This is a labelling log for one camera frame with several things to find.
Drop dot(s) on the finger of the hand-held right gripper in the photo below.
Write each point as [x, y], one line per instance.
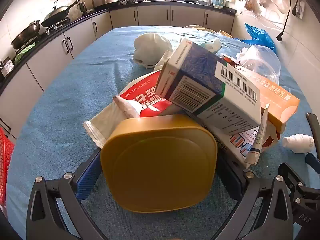
[313, 125]
[312, 160]

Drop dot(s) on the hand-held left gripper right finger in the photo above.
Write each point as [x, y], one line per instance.
[232, 180]

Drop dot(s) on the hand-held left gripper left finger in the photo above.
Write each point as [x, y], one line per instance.
[85, 180]

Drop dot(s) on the small white plastic bottle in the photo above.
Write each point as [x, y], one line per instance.
[297, 143]

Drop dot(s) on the yellow plastic lid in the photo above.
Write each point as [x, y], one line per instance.
[155, 165]

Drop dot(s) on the red plastic basket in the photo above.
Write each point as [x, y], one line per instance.
[6, 160]

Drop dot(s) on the red wet wipe packet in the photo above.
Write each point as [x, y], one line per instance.
[105, 120]
[140, 97]

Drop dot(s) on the white box with blue diagram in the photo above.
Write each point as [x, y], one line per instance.
[237, 142]

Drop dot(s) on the orange carton box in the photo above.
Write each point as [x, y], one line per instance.
[277, 96]

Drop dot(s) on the white ointment tube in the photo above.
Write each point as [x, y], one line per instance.
[257, 140]

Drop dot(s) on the white green medicine box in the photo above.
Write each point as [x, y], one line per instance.
[237, 97]

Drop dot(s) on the clear plastic bag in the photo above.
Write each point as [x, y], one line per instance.
[260, 60]

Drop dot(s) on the blue table cloth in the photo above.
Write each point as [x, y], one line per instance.
[75, 87]

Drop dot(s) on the blue plastic bag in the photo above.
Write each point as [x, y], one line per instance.
[260, 35]

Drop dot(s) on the blue patterned medicine box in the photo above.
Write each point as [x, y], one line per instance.
[197, 70]

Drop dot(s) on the pale teal crumpled packet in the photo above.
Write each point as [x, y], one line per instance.
[211, 45]

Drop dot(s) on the small white box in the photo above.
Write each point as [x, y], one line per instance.
[7, 66]

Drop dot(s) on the green cloth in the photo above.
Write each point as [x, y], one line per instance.
[23, 52]

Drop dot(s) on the grey base cabinets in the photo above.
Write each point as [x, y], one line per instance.
[75, 37]

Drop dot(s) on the white crumpled plastic bag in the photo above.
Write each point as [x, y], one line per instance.
[150, 45]

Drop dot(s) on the yellow plastic bag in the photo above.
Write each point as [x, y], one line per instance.
[197, 28]

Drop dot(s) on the gas stove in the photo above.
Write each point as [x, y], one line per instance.
[56, 26]

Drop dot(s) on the dark frying pan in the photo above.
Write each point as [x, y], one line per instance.
[25, 33]

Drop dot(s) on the black wok with lid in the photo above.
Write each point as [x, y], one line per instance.
[56, 13]

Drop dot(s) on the white wall socket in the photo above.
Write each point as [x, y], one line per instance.
[298, 8]

